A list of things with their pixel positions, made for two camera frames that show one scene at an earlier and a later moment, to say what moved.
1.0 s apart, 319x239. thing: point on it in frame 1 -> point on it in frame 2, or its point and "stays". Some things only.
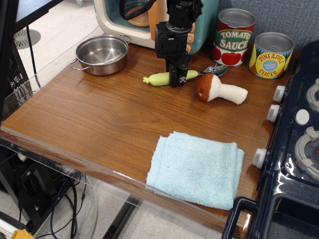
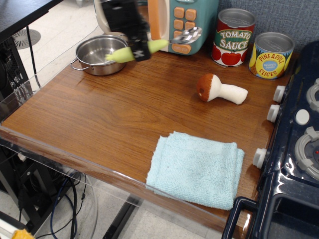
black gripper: (171, 44) -> (125, 16)
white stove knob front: (259, 156) stays
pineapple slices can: (271, 55) stays
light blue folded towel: (204, 171) stays
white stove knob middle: (273, 113) stays
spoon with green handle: (217, 70) -> (124, 54)
